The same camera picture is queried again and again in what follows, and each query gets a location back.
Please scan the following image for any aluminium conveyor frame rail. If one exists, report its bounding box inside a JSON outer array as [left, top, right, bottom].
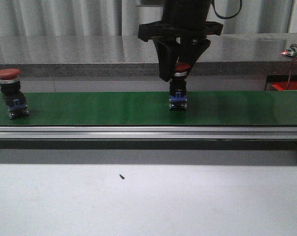
[[0, 125, 297, 168]]

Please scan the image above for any red plastic tray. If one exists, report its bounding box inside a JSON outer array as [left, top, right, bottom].
[[271, 82, 297, 91]]

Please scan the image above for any grey stone counter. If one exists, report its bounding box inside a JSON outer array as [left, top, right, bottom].
[[0, 33, 297, 77]]

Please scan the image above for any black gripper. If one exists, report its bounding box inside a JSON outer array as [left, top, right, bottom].
[[138, 0, 223, 82]]

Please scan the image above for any grey curtain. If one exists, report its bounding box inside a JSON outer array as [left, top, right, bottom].
[[0, 0, 294, 36]]

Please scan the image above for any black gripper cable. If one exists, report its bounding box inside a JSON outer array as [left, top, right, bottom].
[[211, 0, 243, 20]]

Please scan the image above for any red mushroom push button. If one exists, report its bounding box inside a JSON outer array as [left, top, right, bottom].
[[0, 68, 30, 119], [169, 62, 190, 110]]

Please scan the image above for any red black wire cable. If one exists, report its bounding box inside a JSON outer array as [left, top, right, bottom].
[[286, 43, 297, 91]]

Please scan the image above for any small green circuit board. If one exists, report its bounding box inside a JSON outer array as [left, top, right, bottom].
[[280, 49, 297, 58]]

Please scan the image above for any green conveyor belt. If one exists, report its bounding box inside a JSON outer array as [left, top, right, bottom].
[[0, 90, 297, 126]]

